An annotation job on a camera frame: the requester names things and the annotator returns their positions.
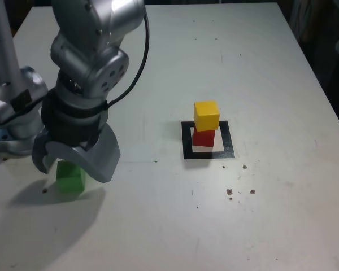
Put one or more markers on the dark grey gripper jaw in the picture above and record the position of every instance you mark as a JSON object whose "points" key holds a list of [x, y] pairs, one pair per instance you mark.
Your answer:
{"points": [[38, 155]]}

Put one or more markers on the black tape square outline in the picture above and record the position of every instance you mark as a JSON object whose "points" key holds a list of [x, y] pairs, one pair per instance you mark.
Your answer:
{"points": [[228, 141]]}

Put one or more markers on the green cube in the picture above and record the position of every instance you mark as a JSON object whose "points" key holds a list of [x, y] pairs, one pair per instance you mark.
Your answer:
{"points": [[69, 182]]}

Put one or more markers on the yellow cube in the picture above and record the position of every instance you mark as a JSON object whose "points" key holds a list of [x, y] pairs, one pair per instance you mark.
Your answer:
{"points": [[206, 115]]}

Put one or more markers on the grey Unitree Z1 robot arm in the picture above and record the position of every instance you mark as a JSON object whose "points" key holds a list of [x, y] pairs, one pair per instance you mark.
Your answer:
{"points": [[82, 56]]}

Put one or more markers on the red cube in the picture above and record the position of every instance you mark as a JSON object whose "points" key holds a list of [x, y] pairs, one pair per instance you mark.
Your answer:
{"points": [[203, 138]]}

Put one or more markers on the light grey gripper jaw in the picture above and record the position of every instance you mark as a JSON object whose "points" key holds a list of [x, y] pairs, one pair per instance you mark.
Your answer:
{"points": [[104, 158]]}

